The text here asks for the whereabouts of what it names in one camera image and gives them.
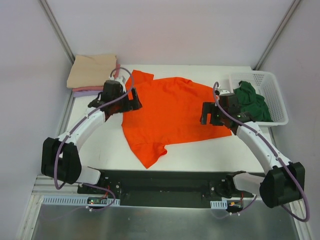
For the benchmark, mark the aluminium frame post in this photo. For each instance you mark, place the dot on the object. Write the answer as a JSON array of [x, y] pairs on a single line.
[[57, 29], [294, 5]]

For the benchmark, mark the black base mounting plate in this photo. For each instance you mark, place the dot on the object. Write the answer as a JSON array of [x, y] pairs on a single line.
[[171, 189]]

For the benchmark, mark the right white cable duct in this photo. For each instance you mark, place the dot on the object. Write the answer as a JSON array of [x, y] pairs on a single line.
[[219, 205]]

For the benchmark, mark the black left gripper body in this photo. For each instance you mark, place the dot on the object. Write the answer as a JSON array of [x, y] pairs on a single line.
[[130, 101]]

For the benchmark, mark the left aluminium frame post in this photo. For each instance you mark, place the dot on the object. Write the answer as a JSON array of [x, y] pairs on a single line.
[[57, 29]]

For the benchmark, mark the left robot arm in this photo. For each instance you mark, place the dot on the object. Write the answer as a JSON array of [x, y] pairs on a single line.
[[60, 156]]

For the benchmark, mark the right aluminium frame post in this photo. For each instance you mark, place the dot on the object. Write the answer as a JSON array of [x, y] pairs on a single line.
[[294, 5]]

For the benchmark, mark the beige folded t-shirt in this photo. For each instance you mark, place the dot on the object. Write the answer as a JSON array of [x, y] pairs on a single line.
[[91, 70]]

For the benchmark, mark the lavender folded t-shirt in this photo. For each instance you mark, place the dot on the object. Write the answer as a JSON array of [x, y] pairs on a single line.
[[85, 93]]

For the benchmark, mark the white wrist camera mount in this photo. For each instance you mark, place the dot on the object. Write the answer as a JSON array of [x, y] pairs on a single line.
[[220, 91], [121, 79]]

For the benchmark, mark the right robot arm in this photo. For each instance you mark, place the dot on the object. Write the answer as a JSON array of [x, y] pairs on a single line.
[[272, 161]]

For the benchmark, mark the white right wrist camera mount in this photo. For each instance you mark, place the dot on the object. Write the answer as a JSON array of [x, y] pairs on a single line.
[[220, 91]]

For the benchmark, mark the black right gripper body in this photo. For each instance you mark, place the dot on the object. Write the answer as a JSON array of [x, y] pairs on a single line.
[[211, 113]]

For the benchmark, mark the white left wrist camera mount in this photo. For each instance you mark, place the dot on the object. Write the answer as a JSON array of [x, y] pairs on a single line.
[[121, 79]]

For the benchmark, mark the orange t-shirt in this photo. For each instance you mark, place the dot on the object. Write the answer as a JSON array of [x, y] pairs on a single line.
[[170, 114]]

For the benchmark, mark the white cable duct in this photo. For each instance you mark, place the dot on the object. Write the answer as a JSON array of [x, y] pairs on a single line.
[[80, 201], [219, 205]]

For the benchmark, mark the pink folded t-shirt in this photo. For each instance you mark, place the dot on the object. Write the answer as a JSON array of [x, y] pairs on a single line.
[[94, 88]]

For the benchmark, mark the left white cable duct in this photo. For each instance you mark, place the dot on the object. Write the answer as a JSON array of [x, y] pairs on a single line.
[[80, 201]]

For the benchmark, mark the white perforated plastic basket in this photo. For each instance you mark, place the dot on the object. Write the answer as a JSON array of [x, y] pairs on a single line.
[[266, 85]]

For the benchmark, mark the green t-shirt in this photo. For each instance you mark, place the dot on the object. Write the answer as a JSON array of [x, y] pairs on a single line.
[[252, 102]]

